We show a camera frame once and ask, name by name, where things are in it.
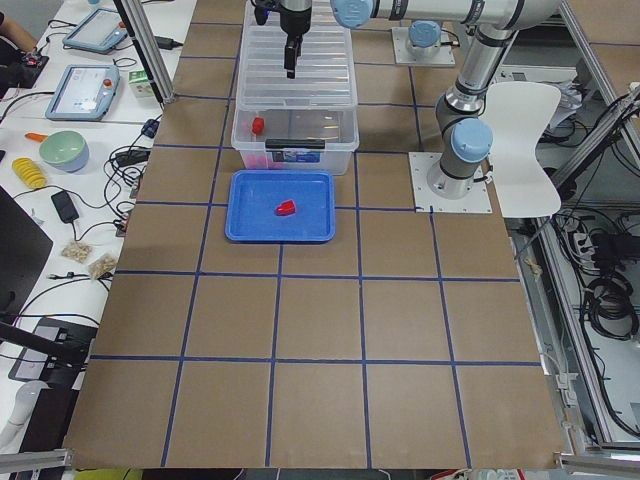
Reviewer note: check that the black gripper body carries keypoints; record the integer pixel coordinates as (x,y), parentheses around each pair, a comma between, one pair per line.
(292,23)

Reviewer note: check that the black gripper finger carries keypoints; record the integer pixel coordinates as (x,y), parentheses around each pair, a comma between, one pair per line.
(290,57)
(298,48)

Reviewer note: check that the clear plastic box lid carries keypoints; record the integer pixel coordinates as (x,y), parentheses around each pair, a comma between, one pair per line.
(324,73)

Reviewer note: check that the red block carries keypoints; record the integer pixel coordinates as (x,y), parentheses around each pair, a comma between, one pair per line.
(257,125)
(286,208)

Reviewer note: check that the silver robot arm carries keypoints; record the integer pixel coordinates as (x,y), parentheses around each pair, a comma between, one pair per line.
(495,21)

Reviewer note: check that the red block in box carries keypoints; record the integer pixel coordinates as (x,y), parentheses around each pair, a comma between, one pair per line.
(257,125)

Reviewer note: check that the clear plastic storage box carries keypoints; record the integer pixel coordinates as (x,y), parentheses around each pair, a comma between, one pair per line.
(336,124)

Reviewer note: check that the blue plastic tray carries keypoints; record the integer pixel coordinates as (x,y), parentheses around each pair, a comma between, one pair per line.
(255,194)

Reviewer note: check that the black power adapter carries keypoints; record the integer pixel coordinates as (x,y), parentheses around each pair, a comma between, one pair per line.
(166,43)

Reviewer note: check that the green white carton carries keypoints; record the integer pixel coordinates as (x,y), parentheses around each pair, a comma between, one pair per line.
(139,84)

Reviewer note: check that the teach pendant tablet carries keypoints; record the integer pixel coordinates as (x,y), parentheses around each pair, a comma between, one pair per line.
(84,93)
(100,32)

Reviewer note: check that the white chair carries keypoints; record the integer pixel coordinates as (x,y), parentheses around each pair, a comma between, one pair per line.
(518,113)

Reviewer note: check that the green and blue bowl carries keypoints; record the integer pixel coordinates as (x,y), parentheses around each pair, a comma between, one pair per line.
(67,151)

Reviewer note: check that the toy carrot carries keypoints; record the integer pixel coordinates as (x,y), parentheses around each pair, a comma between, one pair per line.
(36,137)

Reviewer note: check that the black power brick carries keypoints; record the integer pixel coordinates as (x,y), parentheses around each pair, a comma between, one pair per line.
(64,207)

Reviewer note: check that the snack bag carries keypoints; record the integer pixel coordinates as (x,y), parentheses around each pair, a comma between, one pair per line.
(103,265)
(77,251)

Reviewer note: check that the yellow toy corn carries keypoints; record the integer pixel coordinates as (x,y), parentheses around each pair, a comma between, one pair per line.
(29,173)

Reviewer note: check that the black laptop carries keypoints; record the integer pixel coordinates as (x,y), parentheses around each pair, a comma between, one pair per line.
(24,251)

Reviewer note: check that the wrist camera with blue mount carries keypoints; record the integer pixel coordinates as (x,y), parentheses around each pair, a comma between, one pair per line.
(262,8)

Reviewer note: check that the black box latch handle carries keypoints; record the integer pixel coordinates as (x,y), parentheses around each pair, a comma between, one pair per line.
(307,144)

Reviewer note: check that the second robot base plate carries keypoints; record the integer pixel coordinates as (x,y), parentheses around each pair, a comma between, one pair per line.
(438,55)

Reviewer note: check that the aluminium frame post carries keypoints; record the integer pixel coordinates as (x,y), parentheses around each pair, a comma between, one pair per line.
(139,30)

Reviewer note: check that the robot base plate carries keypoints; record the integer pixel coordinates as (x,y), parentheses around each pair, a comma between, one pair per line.
(435,192)

